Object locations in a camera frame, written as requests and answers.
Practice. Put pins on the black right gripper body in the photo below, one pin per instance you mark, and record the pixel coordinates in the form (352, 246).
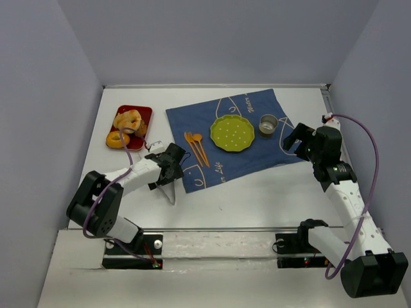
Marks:
(302, 138)

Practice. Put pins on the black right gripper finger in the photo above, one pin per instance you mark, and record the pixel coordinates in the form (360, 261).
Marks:
(302, 132)
(291, 141)

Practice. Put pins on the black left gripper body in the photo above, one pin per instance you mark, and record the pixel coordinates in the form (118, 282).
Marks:
(165, 179)

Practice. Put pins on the metal tongs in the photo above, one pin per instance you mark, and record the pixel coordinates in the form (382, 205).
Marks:
(168, 191)

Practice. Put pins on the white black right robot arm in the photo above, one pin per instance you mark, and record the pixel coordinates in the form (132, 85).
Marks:
(367, 264)

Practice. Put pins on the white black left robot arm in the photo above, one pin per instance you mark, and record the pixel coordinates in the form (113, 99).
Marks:
(95, 204)

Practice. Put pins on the steel cup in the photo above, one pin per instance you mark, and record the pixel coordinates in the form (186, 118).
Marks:
(267, 125)

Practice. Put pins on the blue fish-print placemat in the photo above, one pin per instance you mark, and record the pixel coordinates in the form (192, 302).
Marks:
(263, 153)

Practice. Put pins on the orange plastic fork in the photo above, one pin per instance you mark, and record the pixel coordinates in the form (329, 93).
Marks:
(191, 143)

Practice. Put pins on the orange plastic spoon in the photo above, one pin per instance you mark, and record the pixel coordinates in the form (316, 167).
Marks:
(197, 137)

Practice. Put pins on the red tray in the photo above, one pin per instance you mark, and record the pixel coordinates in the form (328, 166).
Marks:
(136, 143)

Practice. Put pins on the small brown muffin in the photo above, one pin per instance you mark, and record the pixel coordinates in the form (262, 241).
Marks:
(142, 129)

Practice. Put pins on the green polka-dot plate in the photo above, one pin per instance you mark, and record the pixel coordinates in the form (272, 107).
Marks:
(232, 133)

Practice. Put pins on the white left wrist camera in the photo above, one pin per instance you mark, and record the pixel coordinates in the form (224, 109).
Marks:
(155, 146)

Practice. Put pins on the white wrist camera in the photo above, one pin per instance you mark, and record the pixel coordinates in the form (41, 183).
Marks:
(155, 146)
(330, 120)

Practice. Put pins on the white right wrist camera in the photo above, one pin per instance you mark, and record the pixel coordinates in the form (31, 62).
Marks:
(330, 120)

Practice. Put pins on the yellow ring donut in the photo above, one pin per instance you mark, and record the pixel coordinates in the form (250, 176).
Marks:
(117, 140)

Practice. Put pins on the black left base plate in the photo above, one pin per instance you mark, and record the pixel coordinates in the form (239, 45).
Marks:
(147, 256)

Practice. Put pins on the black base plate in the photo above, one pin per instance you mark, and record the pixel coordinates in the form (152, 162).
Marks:
(292, 254)
(147, 256)

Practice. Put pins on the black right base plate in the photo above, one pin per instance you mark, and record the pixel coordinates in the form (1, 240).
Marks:
(292, 254)

